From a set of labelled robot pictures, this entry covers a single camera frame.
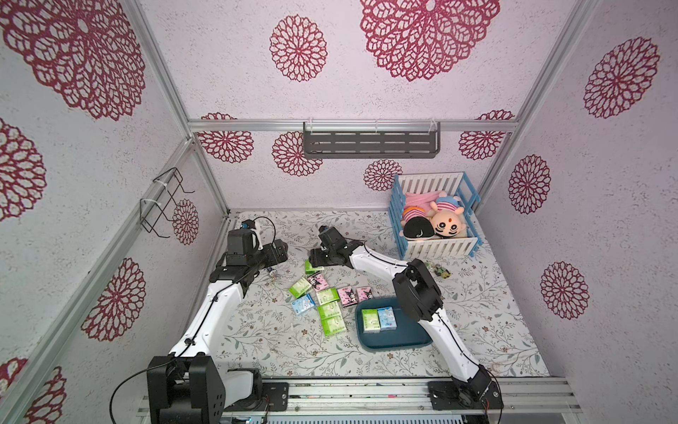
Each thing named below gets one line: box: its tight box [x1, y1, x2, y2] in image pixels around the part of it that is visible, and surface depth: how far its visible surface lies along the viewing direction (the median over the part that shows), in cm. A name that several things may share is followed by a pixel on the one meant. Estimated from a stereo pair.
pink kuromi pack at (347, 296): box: [337, 286, 358, 309], surface depth 94 cm
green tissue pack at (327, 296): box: [316, 287, 340, 306], surface depth 94 cm
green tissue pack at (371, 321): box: [361, 309, 381, 334], surface depth 87 cm
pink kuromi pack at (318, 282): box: [307, 272, 330, 292], surface depth 97 cm
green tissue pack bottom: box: [321, 312, 347, 337], surface depth 87 cm
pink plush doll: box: [400, 190, 441, 225], surface depth 113 cm
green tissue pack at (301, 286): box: [288, 277, 312, 299], surface depth 96 cm
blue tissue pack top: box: [377, 306, 398, 332], surface depth 87 cm
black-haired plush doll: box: [429, 190, 466, 239], surface depth 104 cm
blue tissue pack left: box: [290, 293, 317, 316], surface depth 91 cm
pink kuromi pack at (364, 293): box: [356, 287, 374, 303], surface depth 94 cm
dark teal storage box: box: [354, 296, 434, 349], surface depth 85 cm
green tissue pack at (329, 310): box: [317, 300, 342, 321], surface depth 90 cm
